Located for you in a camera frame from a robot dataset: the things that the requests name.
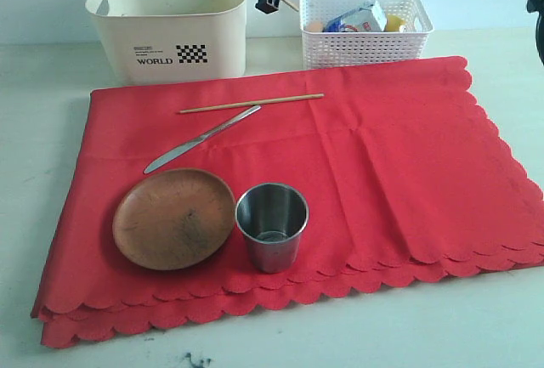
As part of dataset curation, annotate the wooden chopstick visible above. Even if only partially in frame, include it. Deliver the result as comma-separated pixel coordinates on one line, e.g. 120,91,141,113
177,93,325,114
281,0,299,13

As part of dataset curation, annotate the brown egg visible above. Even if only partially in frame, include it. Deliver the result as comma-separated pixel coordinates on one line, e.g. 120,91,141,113
305,21,323,32

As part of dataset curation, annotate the blue white milk carton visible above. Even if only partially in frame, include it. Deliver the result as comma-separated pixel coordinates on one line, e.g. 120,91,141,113
323,0,387,32

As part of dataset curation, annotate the yellow lemon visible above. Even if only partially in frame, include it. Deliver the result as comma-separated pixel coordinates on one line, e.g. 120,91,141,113
384,14,406,32

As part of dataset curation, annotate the white perforated plastic basket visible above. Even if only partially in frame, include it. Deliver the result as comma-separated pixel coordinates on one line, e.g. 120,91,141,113
299,0,434,69

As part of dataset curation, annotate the cream plastic bin WORLD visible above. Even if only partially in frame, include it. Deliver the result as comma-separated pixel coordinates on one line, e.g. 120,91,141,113
85,0,247,85

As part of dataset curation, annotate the silver table knife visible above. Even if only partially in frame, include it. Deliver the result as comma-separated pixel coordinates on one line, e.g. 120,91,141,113
143,105,261,174

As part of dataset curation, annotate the stainless steel cup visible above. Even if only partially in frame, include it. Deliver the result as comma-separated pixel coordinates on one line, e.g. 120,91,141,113
235,183,309,274

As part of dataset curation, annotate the red scalloped tablecloth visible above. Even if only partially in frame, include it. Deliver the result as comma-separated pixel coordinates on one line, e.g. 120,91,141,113
31,56,543,348

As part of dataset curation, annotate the round wooden plate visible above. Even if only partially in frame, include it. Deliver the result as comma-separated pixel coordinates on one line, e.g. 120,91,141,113
112,168,235,271

